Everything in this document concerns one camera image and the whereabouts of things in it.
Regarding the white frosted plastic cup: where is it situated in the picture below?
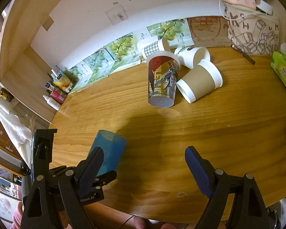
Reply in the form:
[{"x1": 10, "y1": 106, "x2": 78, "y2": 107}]
[{"x1": 137, "y1": 36, "x2": 158, "y2": 58}]

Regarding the black pen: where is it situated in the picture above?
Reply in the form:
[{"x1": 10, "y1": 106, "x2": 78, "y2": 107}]
[{"x1": 231, "y1": 44, "x2": 256, "y2": 65}]

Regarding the person left hand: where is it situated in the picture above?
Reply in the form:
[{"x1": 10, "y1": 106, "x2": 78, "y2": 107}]
[{"x1": 59, "y1": 211, "x2": 68, "y2": 228}]

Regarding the white bamboo print paper cup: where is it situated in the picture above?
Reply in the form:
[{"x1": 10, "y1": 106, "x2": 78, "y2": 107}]
[{"x1": 174, "y1": 47, "x2": 211, "y2": 69}]

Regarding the pink sleeve forearm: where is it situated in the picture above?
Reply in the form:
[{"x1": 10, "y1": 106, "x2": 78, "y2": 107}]
[{"x1": 10, "y1": 201, "x2": 24, "y2": 229}]

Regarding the red anime print cup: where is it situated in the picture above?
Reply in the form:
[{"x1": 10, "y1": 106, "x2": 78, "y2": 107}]
[{"x1": 147, "y1": 51, "x2": 181, "y2": 108}]

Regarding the grey checkered paper cup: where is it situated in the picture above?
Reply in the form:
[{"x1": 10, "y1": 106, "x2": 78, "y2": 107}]
[{"x1": 142, "y1": 39, "x2": 170, "y2": 59}]

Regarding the pink framed wall sticker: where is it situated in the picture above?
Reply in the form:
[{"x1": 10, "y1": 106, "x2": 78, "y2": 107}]
[{"x1": 105, "y1": 5, "x2": 129, "y2": 25}]

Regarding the brown cardboard face panel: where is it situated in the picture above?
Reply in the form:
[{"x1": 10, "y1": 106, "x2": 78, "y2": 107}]
[{"x1": 187, "y1": 16, "x2": 231, "y2": 48}]

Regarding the pink small container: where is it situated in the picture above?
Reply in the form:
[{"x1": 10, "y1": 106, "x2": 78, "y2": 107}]
[{"x1": 50, "y1": 90, "x2": 67, "y2": 104}]

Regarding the letter print canvas bag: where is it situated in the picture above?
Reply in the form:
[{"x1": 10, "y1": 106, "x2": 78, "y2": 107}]
[{"x1": 221, "y1": 2, "x2": 280, "y2": 55}]

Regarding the wooden bookshelf unit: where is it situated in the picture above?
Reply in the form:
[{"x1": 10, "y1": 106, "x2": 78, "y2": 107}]
[{"x1": 0, "y1": 0, "x2": 61, "y2": 123}]

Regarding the blue translucent plastic cup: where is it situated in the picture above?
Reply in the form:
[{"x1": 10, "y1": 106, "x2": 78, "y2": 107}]
[{"x1": 89, "y1": 130, "x2": 126, "y2": 176}]

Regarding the brown kraft paper cup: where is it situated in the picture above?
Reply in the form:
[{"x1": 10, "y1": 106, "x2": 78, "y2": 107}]
[{"x1": 177, "y1": 59, "x2": 223, "y2": 103}]

